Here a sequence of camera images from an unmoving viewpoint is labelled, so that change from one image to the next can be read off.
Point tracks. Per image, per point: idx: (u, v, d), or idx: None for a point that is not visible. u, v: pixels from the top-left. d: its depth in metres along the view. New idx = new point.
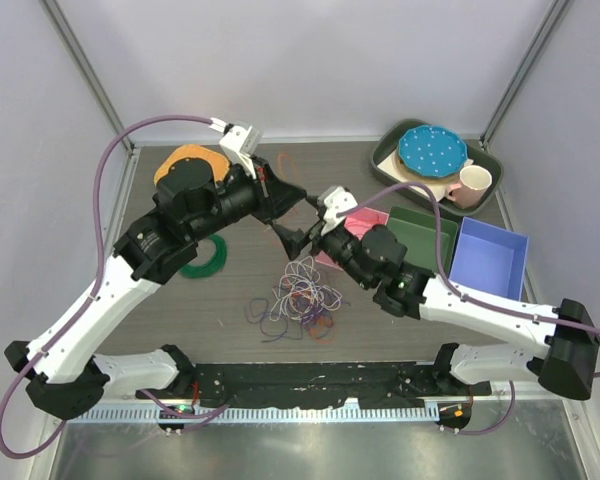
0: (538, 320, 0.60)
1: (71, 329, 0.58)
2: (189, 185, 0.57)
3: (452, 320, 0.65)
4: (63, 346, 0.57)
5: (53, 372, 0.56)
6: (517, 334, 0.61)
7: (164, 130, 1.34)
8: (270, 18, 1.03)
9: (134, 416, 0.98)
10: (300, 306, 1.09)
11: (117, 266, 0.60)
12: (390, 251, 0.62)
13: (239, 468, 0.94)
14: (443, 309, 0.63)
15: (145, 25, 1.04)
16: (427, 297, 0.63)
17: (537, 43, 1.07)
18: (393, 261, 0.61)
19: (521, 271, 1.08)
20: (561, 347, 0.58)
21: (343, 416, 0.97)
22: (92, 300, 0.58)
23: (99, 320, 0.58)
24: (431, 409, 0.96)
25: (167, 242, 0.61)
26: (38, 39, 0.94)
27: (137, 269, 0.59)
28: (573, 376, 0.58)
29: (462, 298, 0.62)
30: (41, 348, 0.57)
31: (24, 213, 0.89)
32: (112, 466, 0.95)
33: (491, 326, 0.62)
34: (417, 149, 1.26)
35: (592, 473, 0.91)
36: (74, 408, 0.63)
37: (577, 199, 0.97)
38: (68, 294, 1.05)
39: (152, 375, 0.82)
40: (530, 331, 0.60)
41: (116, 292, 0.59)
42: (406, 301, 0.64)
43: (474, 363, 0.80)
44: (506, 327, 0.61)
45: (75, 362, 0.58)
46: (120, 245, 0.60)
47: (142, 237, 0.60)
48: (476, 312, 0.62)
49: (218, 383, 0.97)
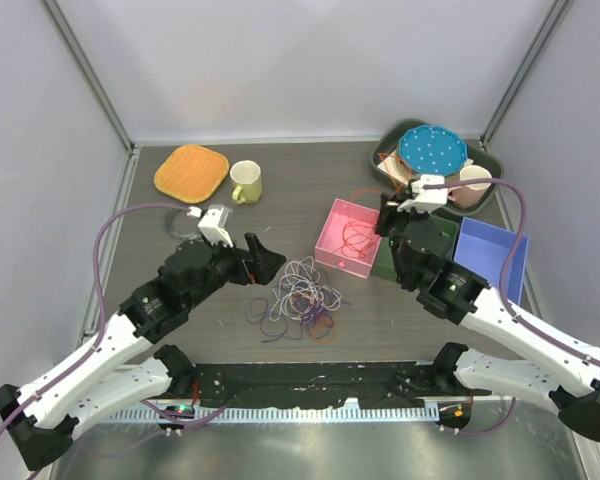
0: (588, 361, 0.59)
1: (67, 377, 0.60)
2: (194, 263, 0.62)
3: (499, 337, 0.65)
4: (58, 391, 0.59)
5: (42, 415, 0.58)
6: (563, 369, 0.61)
7: (164, 130, 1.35)
8: (271, 19, 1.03)
9: (134, 416, 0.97)
10: (301, 306, 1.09)
11: (121, 323, 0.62)
12: (432, 243, 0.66)
13: (239, 468, 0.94)
14: (493, 325, 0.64)
15: (145, 27, 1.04)
16: (478, 308, 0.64)
17: (537, 42, 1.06)
18: (434, 254, 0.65)
19: (521, 271, 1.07)
20: None
21: (343, 416, 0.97)
22: (92, 351, 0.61)
23: (95, 371, 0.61)
24: (431, 409, 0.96)
25: (167, 307, 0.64)
26: (38, 39, 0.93)
27: (139, 328, 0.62)
28: None
29: (514, 317, 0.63)
30: (35, 391, 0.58)
31: (24, 214, 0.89)
32: (112, 467, 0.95)
33: (538, 354, 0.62)
34: (417, 149, 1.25)
35: (592, 473, 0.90)
36: (43, 458, 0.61)
37: (577, 200, 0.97)
38: (67, 294, 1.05)
39: (139, 391, 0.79)
40: (577, 371, 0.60)
41: (116, 346, 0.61)
42: (452, 304, 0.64)
43: (486, 372, 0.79)
44: (554, 359, 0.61)
45: (63, 408, 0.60)
46: (124, 305, 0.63)
47: (145, 301, 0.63)
48: (525, 336, 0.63)
49: (218, 383, 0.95)
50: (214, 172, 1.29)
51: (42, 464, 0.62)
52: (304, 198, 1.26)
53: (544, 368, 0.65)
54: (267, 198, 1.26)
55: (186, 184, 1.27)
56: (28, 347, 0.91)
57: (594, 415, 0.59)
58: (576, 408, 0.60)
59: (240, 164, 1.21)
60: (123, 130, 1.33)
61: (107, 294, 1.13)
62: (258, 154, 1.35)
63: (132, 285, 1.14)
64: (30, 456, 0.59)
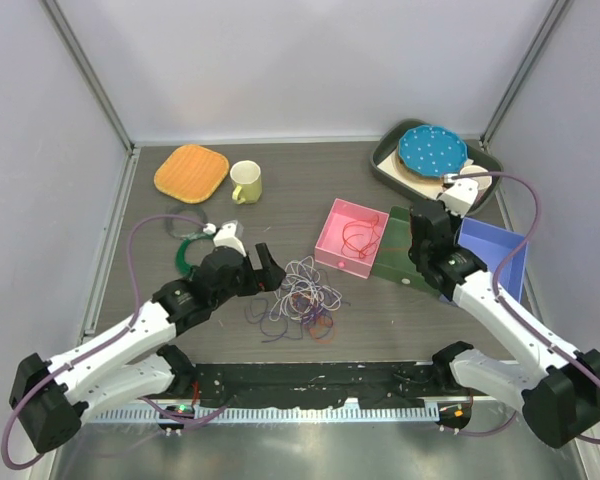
0: (552, 349, 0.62)
1: (100, 351, 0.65)
2: (229, 262, 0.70)
3: (479, 314, 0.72)
4: (90, 363, 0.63)
5: (73, 384, 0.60)
6: (526, 351, 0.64)
7: (164, 130, 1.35)
8: (270, 19, 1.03)
9: (134, 416, 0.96)
10: (301, 306, 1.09)
11: (153, 309, 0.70)
12: (430, 213, 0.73)
13: (239, 468, 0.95)
14: (474, 298, 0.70)
15: (145, 27, 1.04)
16: (466, 282, 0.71)
17: (537, 42, 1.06)
18: (430, 221, 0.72)
19: (521, 271, 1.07)
20: (557, 376, 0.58)
21: (343, 416, 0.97)
22: (127, 330, 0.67)
23: (127, 349, 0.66)
24: (431, 409, 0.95)
25: (195, 302, 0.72)
26: (38, 40, 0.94)
27: (172, 314, 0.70)
28: (557, 416, 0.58)
29: (496, 296, 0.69)
30: (69, 361, 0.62)
31: (25, 214, 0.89)
32: (112, 467, 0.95)
33: (508, 333, 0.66)
34: (417, 149, 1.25)
35: (593, 473, 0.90)
36: (49, 440, 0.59)
37: (577, 199, 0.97)
38: (66, 294, 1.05)
39: (144, 385, 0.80)
40: (538, 354, 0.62)
41: (149, 329, 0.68)
42: (446, 277, 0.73)
43: (476, 367, 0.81)
44: (521, 340, 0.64)
45: (89, 381, 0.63)
46: (159, 294, 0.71)
47: (178, 293, 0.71)
48: (502, 315, 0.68)
49: (218, 383, 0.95)
50: (214, 172, 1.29)
51: (46, 447, 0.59)
52: (304, 198, 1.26)
53: (516, 358, 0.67)
54: (267, 198, 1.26)
55: (186, 184, 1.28)
56: (28, 347, 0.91)
57: (547, 405, 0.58)
58: (534, 396, 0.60)
59: (240, 164, 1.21)
60: (123, 130, 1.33)
61: (107, 294, 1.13)
62: (258, 154, 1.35)
63: (132, 285, 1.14)
64: (40, 438, 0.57)
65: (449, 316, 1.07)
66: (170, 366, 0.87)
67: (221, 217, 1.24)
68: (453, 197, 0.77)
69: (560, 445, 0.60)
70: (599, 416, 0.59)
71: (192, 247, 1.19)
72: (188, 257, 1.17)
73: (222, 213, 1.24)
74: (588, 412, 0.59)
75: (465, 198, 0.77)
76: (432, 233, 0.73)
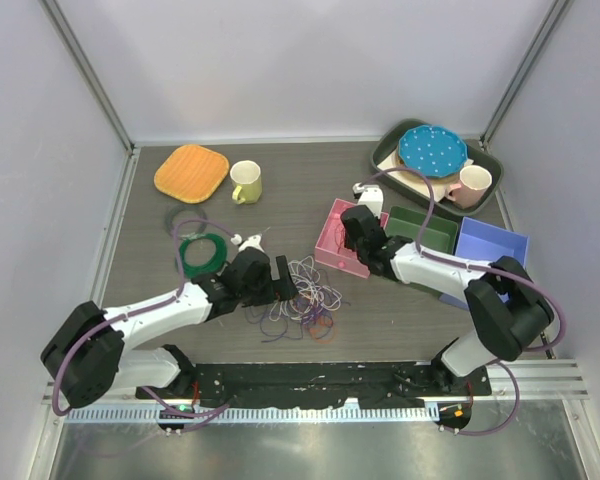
0: (470, 268, 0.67)
1: (150, 310, 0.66)
2: (258, 258, 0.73)
3: (418, 276, 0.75)
4: (142, 319, 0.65)
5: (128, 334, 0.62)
6: (454, 281, 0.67)
7: (164, 130, 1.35)
8: (270, 19, 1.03)
9: (134, 416, 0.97)
10: (301, 305, 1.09)
11: (194, 288, 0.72)
12: (356, 213, 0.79)
13: (239, 468, 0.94)
14: (404, 262, 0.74)
15: (145, 27, 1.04)
16: (396, 256, 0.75)
17: (537, 43, 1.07)
18: (357, 220, 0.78)
19: None
20: (478, 285, 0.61)
21: (343, 416, 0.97)
22: (173, 299, 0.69)
23: (173, 314, 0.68)
24: (431, 409, 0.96)
25: (226, 291, 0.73)
26: (38, 39, 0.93)
27: (210, 293, 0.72)
28: (494, 318, 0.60)
29: (420, 253, 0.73)
30: (125, 311, 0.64)
31: (24, 214, 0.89)
32: (112, 467, 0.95)
33: (438, 276, 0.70)
34: (417, 149, 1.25)
35: (592, 473, 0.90)
36: (87, 387, 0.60)
37: (577, 199, 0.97)
38: (66, 293, 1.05)
39: (155, 372, 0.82)
40: (461, 277, 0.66)
41: (191, 302, 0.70)
42: (386, 263, 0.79)
43: (456, 351, 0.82)
44: (445, 273, 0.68)
45: (136, 337, 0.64)
46: (196, 278, 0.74)
47: (214, 280, 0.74)
48: (428, 264, 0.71)
49: (218, 383, 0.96)
50: (214, 172, 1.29)
51: (78, 395, 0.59)
52: (304, 198, 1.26)
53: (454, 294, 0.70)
54: (267, 198, 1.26)
55: (187, 184, 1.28)
56: (28, 346, 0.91)
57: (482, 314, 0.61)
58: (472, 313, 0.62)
59: (240, 163, 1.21)
60: (123, 130, 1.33)
61: (106, 293, 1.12)
62: (258, 154, 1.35)
63: (131, 285, 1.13)
64: (84, 379, 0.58)
65: (449, 316, 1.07)
66: (176, 362, 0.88)
67: (221, 216, 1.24)
68: (366, 201, 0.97)
69: (515, 354, 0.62)
70: (533, 311, 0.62)
71: (191, 247, 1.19)
72: (188, 257, 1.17)
73: (222, 213, 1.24)
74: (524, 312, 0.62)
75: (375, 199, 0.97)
76: (363, 229, 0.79)
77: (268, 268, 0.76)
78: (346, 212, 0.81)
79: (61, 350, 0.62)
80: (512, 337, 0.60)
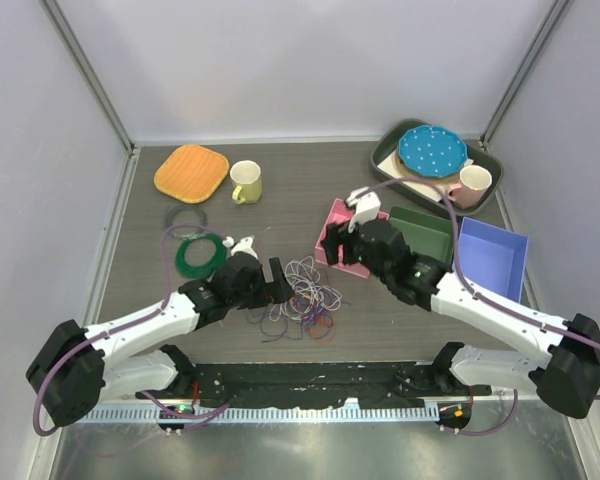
0: (545, 329, 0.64)
1: (133, 326, 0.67)
2: (248, 263, 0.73)
3: (465, 317, 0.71)
4: (125, 336, 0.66)
5: (109, 351, 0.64)
6: (523, 339, 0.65)
7: (164, 130, 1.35)
8: (269, 19, 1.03)
9: (134, 416, 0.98)
10: (302, 304, 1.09)
11: (180, 299, 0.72)
12: (384, 233, 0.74)
13: (240, 468, 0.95)
14: (454, 303, 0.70)
15: (145, 27, 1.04)
16: (440, 290, 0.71)
17: (537, 43, 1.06)
18: (385, 242, 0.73)
19: (521, 271, 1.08)
20: (561, 357, 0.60)
21: (343, 416, 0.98)
22: (158, 312, 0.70)
23: (157, 329, 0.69)
24: (431, 409, 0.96)
25: (215, 299, 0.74)
26: (38, 38, 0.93)
27: (197, 304, 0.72)
28: (573, 390, 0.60)
29: (473, 295, 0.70)
30: (107, 330, 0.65)
31: (24, 214, 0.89)
32: (112, 467, 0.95)
33: (497, 327, 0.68)
34: (417, 149, 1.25)
35: (592, 473, 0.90)
36: (71, 406, 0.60)
37: (577, 199, 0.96)
38: (66, 293, 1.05)
39: (149, 377, 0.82)
40: (535, 338, 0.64)
41: (177, 314, 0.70)
42: (419, 290, 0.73)
43: (479, 365, 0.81)
44: (513, 330, 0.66)
45: (120, 354, 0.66)
46: (184, 286, 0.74)
47: (202, 288, 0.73)
48: (484, 312, 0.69)
49: (218, 383, 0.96)
50: (214, 173, 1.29)
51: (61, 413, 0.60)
52: (304, 198, 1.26)
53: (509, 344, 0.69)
54: (267, 198, 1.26)
55: (187, 184, 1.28)
56: (28, 347, 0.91)
57: (562, 384, 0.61)
58: (546, 380, 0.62)
59: (240, 163, 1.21)
60: (123, 130, 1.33)
61: (107, 293, 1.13)
62: (258, 154, 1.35)
63: (132, 285, 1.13)
64: (67, 399, 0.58)
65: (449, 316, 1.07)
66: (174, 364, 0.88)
67: (221, 216, 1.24)
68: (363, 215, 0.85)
69: (583, 414, 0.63)
70: None
71: (192, 247, 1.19)
72: (188, 257, 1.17)
73: (222, 213, 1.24)
74: None
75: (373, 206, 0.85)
76: (392, 251, 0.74)
77: (258, 272, 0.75)
78: (371, 231, 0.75)
79: (44, 368, 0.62)
80: (587, 404, 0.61)
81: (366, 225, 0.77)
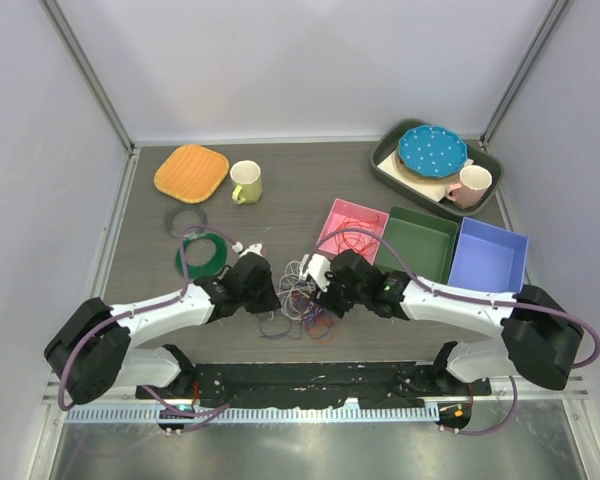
0: (496, 305, 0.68)
1: (156, 308, 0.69)
2: (259, 262, 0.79)
3: (431, 314, 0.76)
4: (147, 317, 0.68)
5: (135, 329, 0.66)
6: (479, 319, 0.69)
7: (164, 130, 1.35)
8: (269, 19, 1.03)
9: (134, 416, 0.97)
10: (302, 304, 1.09)
11: (199, 290, 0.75)
12: (346, 260, 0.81)
13: (240, 468, 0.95)
14: (418, 303, 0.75)
15: (145, 27, 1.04)
16: (406, 296, 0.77)
17: (537, 42, 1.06)
18: (349, 267, 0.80)
19: (521, 271, 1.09)
20: (514, 328, 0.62)
21: (343, 416, 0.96)
22: (177, 299, 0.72)
23: (177, 314, 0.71)
24: (431, 409, 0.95)
25: (228, 293, 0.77)
26: (39, 39, 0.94)
27: (214, 295, 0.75)
28: (537, 357, 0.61)
29: (433, 293, 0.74)
30: (132, 308, 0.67)
31: (24, 214, 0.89)
32: (112, 466, 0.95)
33: (460, 315, 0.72)
34: (417, 149, 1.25)
35: (592, 473, 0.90)
36: (93, 382, 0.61)
37: (577, 199, 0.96)
38: (66, 293, 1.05)
39: (155, 371, 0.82)
40: (489, 316, 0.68)
41: (195, 303, 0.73)
42: (391, 302, 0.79)
43: (469, 358, 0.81)
44: (470, 313, 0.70)
45: (142, 333, 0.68)
46: (199, 278, 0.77)
47: (217, 282, 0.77)
48: (444, 304, 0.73)
49: (218, 383, 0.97)
50: (214, 172, 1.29)
51: (83, 390, 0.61)
52: (304, 198, 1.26)
53: (473, 328, 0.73)
54: (267, 198, 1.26)
55: (187, 184, 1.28)
56: (28, 346, 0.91)
57: (525, 353, 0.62)
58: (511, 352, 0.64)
59: (240, 164, 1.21)
60: (123, 130, 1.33)
61: (106, 293, 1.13)
62: (258, 154, 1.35)
63: (132, 285, 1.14)
64: (89, 374, 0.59)
65: None
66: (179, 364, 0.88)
67: (220, 216, 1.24)
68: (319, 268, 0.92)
69: (561, 383, 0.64)
70: (572, 336, 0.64)
71: (191, 247, 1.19)
72: (188, 257, 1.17)
73: (222, 213, 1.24)
74: (563, 339, 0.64)
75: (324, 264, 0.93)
76: (357, 274, 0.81)
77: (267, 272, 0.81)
78: (336, 261, 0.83)
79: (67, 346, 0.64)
80: (556, 369, 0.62)
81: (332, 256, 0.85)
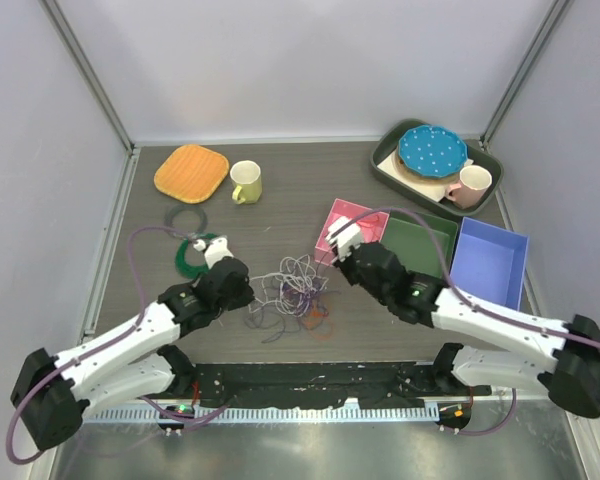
0: (546, 334, 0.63)
1: (105, 349, 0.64)
2: (236, 268, 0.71)
3: (466, 330, 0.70)
4: (96, 360, 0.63)
5: (80, 379, 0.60)
6: (526, 345, 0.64)
7: (164, 130, 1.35)
8: (269, 19, 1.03)
9: (134, 416, 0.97)
10: (296, 294, 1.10)
11: (158, 310, 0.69)
12: (377, 258, 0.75)
13: (239, 468, 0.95)
14: (454, 318, 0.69)
15: (144, 26, 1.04)
16: (439, 306, 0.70)
17: (537, 42, 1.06)
18: (381, 265, 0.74)
19: (521, 271, 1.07)
20: (567, 362, 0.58)
21: (343, 416, 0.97)
22: (133, 329, 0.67)
23: (135, 346, 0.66)
24: (431, 409, 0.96)
25: (200, 305, 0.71)
26: (39, 39, 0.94)
27: (178, 315, 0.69)
28: (585, 393, 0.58)
29: (472, 308, 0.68)
30: (76, 356, 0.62)
31: (24, 215, 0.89)
32: (112, 466, 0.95)
33: (502, 338, 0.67)
34: (417, 149, 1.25)
35: (592, 473, 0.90)
36: (52, 432, 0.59)
37: (578, 199, 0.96)
38: (67, 293, 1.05)
39: (143, 385, 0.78)
40: (538, 344, 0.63)
41: (153, 328, 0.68)
42: (417, 308, 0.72)
43: (483, 367, 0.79)
44: (514, 338, 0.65)
45: (94, 378, 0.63)
46: (164, 295, 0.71)
47: (183, 294, 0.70)
48: (485, 322, 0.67)
49: (218, 383, 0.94)
50: (214, 173, 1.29)
51: (46, 438, 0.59)
52: (304, 198, 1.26)
53: (514, 351, 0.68)
54: (267, 198, 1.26)
55: (187, 184, 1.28)
56: (28, 346, 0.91)
57: (572, 388, 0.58)
58: (554, 383, 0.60)
59: (240, 163, 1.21)
60: (123, 130, 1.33)
61: (107, 293, 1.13)
62: (258, 154, 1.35)
63: (131, 285, 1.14)
64: (43, 427, 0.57)
65: None
66: (171, 367, 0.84)
67: (219, 216, 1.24)
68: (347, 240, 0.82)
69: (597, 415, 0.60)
70: None
71: (192, 247, 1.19)
72: (188, 258, 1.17)
73: (222, 213, 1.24)
74: None
75: (356, 232, 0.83)
76: (387, 274, 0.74)
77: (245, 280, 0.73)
78: (366, 257, 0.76)
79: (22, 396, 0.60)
80: (597, 403, 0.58)
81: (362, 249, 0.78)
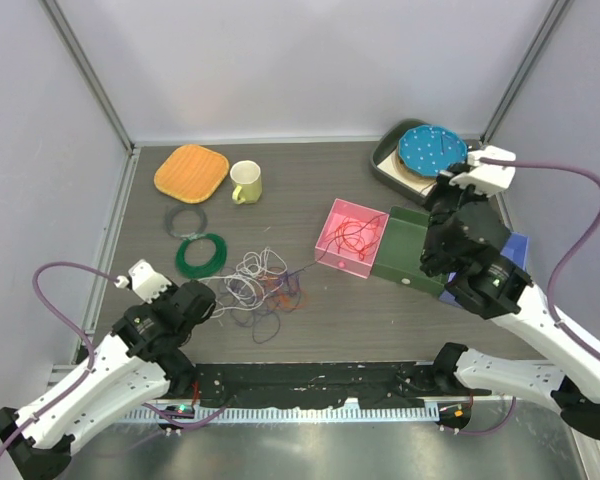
0: None
1: (61, 399, 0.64)
2: (204, 291, 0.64)
3: (530, 338, 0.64)
4: (54, 413, 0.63)
5: (40, 436, 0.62)
6: (596, 379, 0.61)
7: (165, 130, 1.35)
8: (269, 18, 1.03)
9: (134, 416, 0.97)
10: (257, 285, 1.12)
11: (113, 344, 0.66)
12: (488, 233, 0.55)
13: (239, 469, 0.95)
14: (534, 329, 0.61)
15: (144, 26, 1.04)
16: (521, 309, 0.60)
17: (537, 43, 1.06)
18: (490, 246, 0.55)
19: None
20: None
21: (343, 416, 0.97)
22: (88, 372, 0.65)
23: (91, 390, 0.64)
24: (431, 409, 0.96)
25: (161, 328, 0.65)
26: (38, 39, 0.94)
27: (131, 348, 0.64)
28: None
29: (555, 323, 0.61)
30: (34, 414, 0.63)
31: (24, 215, 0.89)
32: (113, 466, 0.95)
33: (574, 363, 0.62)
34: (417, 149, 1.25)
35: (592, 473, 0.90)
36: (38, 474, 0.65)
37: (578, 199, 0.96)
38: (66, 292, 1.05)
39: (135, 399, 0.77)
40: None
41: (110, 366, 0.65)
42: (491, 299, 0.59)
43: (490, 373, 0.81)
44: (591, 370, 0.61)
45: (59, 429, 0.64)
46: (118, 327, 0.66)
47: (138, 322, 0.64)
48: (562, 342, 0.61)
49: (218, 383, 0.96)
50: (214, 173, 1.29)
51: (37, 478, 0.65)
52: (304, 198, 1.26)
53: (567, 372, 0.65)
54: (267, 198, 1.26)
55: (187, 184, 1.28)
56: (27, 346, 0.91)
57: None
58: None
59: (240, 163, 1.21)
60: (123, 130, 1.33)
61: (107, 293, 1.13)
62: (258, 154, 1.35)
63: None
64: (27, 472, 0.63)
65: (449, 316, 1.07)
66: (166, 371, 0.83)
67: (219, 216, 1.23)
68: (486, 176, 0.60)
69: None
70: None
71: (192, 247, 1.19)
72: (188, 257, 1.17)
73: (222, 213, 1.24)
74: None
75: (498, 182, 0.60)
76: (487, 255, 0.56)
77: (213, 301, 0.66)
78: (475, 228, 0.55)
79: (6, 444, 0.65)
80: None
81: (468, 210, 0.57)
